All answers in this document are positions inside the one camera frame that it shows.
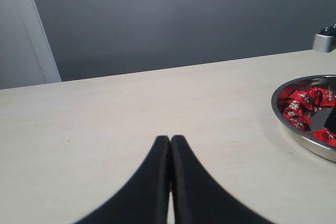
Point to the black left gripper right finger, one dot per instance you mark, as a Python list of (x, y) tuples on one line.
[(198, 197)]

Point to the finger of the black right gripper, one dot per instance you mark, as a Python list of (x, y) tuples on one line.
[(330, 122)]

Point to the round stainless steel plate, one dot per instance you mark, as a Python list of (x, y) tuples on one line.
[(303, 137)]

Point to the red wrapped candy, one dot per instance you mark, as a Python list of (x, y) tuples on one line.
[(297, 118), (324, 135), (318, 97)]

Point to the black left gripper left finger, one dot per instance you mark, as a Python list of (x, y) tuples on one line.
[(145, 196)]

